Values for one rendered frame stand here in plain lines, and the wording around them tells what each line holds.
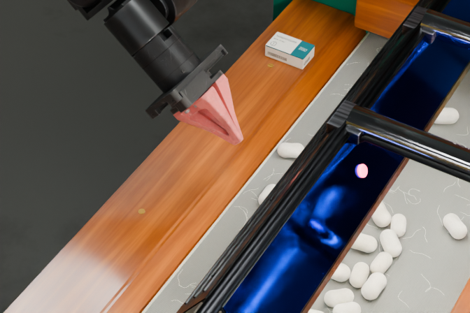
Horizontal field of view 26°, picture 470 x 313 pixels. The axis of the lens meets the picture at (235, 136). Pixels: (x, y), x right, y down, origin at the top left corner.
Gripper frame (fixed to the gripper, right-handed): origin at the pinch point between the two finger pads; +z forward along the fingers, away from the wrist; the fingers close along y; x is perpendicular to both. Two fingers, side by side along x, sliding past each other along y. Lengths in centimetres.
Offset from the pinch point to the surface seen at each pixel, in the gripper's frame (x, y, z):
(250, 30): 105, 113, 4
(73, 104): 120, 65, -12
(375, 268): -4.6, -0.7, 21.7
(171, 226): 9.5, -8.4, 3.5
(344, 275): -3.0, -3.5, 19.7
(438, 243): -6.2, 7.9, 25.8
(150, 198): 12.5, -6.1, -0.2
